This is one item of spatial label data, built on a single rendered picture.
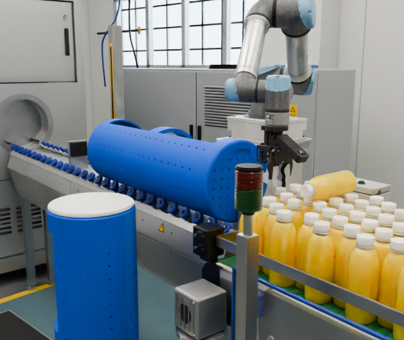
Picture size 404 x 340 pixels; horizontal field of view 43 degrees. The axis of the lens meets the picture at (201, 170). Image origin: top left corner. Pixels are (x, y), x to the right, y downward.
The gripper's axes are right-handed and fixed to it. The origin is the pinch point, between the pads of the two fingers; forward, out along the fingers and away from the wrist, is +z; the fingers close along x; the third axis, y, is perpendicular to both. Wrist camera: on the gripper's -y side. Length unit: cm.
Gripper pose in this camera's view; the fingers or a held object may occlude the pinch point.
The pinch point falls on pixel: (279, 189)
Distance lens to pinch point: 161.4
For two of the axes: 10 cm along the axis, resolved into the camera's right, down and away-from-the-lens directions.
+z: 0.0, 9.8, 2.0
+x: -7.9, 1.2, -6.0
